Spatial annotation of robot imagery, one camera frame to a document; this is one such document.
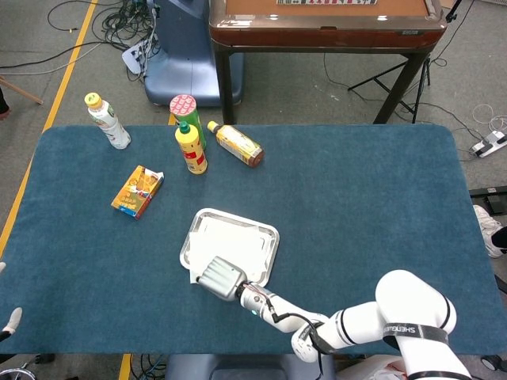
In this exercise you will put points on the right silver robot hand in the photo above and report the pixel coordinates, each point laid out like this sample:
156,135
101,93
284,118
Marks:
222,279

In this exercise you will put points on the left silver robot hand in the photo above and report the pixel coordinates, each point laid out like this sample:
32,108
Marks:
15,318

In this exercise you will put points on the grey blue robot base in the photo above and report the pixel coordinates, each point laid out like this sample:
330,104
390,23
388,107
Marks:
237,368

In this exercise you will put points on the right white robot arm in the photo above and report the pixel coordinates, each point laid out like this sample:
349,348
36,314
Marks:
412,301

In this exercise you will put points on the silver metal tray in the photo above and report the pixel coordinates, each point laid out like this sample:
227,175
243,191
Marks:
196,221

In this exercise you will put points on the orange snack box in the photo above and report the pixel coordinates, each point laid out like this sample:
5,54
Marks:
136,194

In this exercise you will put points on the yellow bottle green cap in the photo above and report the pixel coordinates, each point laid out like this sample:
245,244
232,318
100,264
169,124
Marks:
191,148

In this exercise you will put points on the brown tea bottle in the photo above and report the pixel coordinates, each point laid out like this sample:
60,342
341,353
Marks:
237,144

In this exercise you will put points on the blue table cloth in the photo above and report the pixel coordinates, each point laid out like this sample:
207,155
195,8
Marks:
356,190

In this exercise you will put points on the white plastic bag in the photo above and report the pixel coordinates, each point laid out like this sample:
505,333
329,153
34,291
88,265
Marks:
368,366

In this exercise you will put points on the green can pink lid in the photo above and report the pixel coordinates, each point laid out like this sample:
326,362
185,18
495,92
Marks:
184,106

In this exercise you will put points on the white bottle yellow cap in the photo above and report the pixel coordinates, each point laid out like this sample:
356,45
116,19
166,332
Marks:
109,122

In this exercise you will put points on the wooden stick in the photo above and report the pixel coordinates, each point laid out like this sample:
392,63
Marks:
20,90

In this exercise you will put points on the blue machine base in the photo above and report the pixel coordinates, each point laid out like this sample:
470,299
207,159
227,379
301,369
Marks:
186,51

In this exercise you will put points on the white power strip with plugs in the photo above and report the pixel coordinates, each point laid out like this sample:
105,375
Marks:
134,57

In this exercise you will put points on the black tripod stand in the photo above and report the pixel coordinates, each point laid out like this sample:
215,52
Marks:
402,103

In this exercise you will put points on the white sneaker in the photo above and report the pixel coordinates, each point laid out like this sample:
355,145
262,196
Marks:
487,229

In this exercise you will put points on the brown mahjong table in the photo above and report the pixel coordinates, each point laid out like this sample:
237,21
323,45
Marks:
328,27

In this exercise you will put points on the black floor box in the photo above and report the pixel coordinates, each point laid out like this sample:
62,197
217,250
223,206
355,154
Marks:
491,198

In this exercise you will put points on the row of mahjong tiles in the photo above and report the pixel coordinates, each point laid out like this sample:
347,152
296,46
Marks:
325,2

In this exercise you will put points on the white grey power strip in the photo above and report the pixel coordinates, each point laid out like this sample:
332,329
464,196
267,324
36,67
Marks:
489,144

